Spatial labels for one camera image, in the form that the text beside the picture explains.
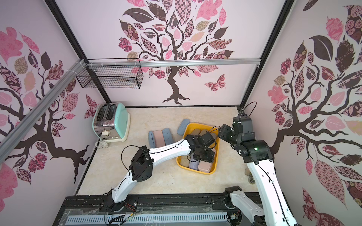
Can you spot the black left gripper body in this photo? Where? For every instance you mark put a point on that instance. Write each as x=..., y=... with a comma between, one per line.
x=204, y=155

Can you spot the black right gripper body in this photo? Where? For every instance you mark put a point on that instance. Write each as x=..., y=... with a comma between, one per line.
x=224, y=133

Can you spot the lavender glasses case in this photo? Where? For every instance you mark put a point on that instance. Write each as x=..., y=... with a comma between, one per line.
x=194, y=164

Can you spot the pink glasses case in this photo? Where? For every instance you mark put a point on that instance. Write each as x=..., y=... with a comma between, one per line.
x=159, y=138
x=206, y=166

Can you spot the yellow plastic storage tray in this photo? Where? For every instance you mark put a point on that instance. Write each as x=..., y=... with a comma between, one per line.
x=190, y=128

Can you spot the tan glasses case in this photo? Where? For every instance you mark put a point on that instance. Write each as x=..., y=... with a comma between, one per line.
x=185, y=161
x=196, y=132

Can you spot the blue glasses case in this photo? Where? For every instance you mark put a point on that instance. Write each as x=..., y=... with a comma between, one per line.
x=168, y=138
x=182, y=128
x=151, y=139

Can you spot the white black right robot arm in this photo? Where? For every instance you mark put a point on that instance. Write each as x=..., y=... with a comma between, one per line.
x=256, y=154

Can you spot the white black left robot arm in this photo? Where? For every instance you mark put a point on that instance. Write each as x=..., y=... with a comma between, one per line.
x=146, y=159

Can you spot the mint chrome toaster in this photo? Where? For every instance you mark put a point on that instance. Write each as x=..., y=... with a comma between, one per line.
x=112, y=122

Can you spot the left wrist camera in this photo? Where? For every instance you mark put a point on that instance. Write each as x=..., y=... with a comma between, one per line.
x=208, y=138

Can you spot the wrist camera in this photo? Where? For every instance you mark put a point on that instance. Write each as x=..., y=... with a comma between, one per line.
x=208, y=138
x=242, y=125

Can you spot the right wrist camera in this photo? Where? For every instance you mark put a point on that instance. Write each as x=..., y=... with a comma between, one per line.
x=242, y=125

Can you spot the white slotted cable duct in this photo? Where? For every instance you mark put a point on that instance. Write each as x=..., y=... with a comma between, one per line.
x=166, y=219

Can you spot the black wire basket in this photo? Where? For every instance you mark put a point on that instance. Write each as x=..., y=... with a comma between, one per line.
x=114, y=73

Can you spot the aluminium frame rail back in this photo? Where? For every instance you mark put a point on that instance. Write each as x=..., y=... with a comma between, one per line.
x=208, y=62

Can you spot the aluminium frame rail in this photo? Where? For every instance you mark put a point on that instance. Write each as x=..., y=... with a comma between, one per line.
x=208, y=62
x=16, y=135

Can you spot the aluminium frame rail left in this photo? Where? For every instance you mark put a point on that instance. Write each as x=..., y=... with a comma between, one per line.
x=16, y=135

